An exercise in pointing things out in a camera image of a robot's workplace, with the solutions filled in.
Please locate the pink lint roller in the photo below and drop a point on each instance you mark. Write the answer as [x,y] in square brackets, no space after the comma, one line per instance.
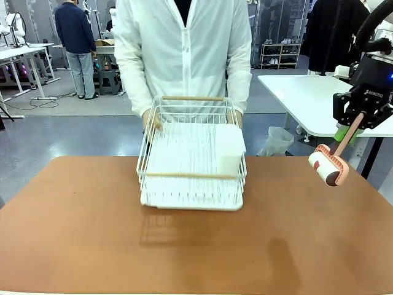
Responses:
[328,167]

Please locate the person's left hand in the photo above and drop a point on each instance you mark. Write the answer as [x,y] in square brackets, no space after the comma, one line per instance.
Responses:
[239,118]

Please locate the white plastic drain tray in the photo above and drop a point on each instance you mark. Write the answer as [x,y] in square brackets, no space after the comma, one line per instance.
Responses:
[190,199]

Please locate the person in navy jacket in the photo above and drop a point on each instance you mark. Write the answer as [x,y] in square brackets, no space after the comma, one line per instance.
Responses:
[75,30]

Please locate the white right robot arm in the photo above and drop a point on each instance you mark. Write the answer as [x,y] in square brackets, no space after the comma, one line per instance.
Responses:
[385,32]

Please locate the person's right forearm white sleeve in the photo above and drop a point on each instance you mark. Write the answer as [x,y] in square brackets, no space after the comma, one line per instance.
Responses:
[136,92]

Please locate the white table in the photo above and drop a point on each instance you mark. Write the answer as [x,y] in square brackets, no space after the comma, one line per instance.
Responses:
[307,98]

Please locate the white desk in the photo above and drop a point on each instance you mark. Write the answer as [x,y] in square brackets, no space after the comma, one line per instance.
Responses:
[18,52]

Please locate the clear plastic bag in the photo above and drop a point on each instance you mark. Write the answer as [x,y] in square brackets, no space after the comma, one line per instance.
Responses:
[277,141]

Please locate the grey step stool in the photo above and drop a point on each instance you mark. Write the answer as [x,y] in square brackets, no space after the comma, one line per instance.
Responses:
[108,81]

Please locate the wooden shoe rack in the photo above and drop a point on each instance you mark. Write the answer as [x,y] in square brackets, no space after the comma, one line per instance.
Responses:
[281,55]

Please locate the white power strip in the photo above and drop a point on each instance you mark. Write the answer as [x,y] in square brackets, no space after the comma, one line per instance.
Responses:
[44,98]

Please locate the person's right hand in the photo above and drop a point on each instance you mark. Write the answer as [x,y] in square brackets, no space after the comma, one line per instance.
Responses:
[153,118]

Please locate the black hanging coat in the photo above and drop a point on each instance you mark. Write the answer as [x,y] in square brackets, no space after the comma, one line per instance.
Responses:
[331,33]

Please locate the cardboard box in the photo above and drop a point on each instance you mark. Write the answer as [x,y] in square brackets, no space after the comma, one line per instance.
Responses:
[104,42]

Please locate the person's left forearm white sleeve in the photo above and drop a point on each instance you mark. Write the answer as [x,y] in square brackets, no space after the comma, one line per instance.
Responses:
[239,92]

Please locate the white plastic cutlery holder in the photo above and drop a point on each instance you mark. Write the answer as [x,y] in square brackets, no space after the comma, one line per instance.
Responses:
[228,147]

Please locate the person in white jacket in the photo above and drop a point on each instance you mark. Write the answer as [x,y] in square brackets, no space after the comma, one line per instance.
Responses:
[184,61]

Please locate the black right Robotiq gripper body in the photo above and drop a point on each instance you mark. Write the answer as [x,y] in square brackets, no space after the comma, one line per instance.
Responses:
[373,95]

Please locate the black right gripper finger with green pad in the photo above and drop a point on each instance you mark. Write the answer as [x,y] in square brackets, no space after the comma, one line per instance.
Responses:
[379,116]
[340,107]

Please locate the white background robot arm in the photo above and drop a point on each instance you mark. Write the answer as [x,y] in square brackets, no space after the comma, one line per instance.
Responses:
[10,26]

